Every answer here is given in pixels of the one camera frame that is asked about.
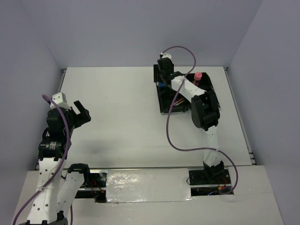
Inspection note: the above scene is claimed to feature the pink capped crayon tube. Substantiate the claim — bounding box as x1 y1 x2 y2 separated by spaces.
193 72 203 86

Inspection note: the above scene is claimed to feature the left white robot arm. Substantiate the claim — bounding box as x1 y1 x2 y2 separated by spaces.
12 96 92 225

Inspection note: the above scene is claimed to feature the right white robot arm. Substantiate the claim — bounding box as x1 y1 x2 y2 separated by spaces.
153 55 220 149

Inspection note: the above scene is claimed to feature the black compartment organizer tray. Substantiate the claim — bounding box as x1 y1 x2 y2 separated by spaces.
156 72 214 113

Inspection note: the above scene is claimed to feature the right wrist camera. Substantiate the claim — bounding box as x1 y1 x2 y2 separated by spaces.
159 52 172 59

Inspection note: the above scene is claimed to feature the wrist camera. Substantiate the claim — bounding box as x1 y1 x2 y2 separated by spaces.
52 92 71 110
159 52 172 59

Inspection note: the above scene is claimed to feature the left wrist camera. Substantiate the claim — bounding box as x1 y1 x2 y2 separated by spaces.
52 92 71 110

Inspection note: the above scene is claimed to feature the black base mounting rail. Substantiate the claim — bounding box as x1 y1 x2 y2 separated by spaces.
75 168 234 203

